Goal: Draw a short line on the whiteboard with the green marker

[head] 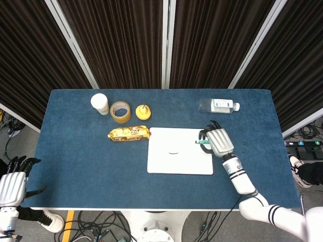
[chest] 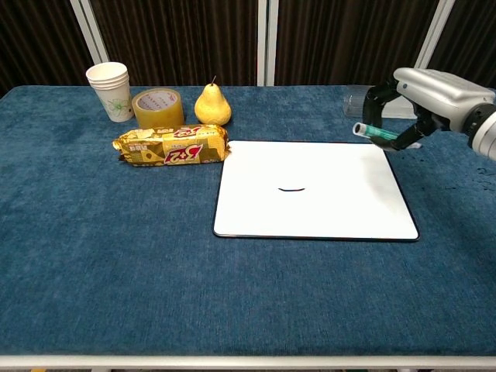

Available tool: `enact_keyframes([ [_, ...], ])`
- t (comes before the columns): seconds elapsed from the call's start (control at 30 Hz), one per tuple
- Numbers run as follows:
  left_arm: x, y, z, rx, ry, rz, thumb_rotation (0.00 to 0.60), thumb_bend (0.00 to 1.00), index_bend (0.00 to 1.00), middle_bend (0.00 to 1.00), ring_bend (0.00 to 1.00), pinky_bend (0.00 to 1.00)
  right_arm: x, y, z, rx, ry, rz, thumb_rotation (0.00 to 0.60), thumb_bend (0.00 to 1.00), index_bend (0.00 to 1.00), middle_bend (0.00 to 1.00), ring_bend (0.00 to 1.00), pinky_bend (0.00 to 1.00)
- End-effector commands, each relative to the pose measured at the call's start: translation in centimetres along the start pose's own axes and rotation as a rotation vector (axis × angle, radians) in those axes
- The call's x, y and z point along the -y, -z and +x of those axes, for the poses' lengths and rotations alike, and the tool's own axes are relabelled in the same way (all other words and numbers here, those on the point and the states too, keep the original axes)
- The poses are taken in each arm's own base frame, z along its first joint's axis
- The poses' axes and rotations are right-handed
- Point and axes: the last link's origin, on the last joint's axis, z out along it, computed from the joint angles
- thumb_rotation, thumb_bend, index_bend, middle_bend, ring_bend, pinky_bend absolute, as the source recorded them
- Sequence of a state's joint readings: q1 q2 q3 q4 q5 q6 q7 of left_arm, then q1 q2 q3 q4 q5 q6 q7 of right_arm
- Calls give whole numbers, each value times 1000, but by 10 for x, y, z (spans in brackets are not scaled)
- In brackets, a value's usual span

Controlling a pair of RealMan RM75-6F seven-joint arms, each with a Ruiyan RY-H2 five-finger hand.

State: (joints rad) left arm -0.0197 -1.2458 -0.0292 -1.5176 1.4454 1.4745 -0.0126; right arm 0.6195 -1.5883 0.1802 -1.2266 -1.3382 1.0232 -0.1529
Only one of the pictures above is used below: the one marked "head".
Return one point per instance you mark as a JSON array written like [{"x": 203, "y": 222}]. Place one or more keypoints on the black power strip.
[{"x": 305, "y": 143}]

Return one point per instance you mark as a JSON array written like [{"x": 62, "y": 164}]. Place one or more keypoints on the yellow pear toy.
[{"x": 143, "y": 112}]

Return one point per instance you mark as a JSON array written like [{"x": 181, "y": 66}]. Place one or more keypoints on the brown packing tape roll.
[{"x": 120, "y": 112}]

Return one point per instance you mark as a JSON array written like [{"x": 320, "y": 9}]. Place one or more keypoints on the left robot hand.
[{"x": 11, "y": 186}]

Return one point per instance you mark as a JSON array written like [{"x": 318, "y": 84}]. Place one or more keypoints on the green white marker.
[{"x": 202, "y": 142}]

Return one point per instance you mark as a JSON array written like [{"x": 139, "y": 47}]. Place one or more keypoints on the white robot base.
[{"x": 154, "y": 225}]

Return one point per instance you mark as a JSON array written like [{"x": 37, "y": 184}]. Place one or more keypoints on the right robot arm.
[{"x": 255, "y": 191}]

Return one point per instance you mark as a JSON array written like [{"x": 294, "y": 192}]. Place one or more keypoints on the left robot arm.
[{"x": 7, "y": 224}]

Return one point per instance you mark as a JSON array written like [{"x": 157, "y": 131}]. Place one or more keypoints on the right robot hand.
[{"x": 220, "y": 141}]

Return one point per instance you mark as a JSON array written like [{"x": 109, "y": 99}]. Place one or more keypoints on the white paper cup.
[{"x": 100, "y": 104}]

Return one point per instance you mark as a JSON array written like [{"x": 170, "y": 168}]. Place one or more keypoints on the yellow snack package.
[{"x": 129, "y": 133}]

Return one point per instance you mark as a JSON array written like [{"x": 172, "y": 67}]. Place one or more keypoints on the white black sneaker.
[
  {"x": 50, "y": 220},
  {"x": 297, "y": 171}
]

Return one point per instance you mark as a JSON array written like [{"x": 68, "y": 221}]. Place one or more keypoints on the white drawing board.
[{"x": 180, "y": 151}]

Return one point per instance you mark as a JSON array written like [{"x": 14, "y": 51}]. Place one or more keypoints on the blue table mat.
[{"x": 101, "y": 164}]

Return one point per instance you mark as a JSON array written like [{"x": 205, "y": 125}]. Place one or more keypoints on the clear plastic water bottle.
[{"x": 218, "y": 105}]

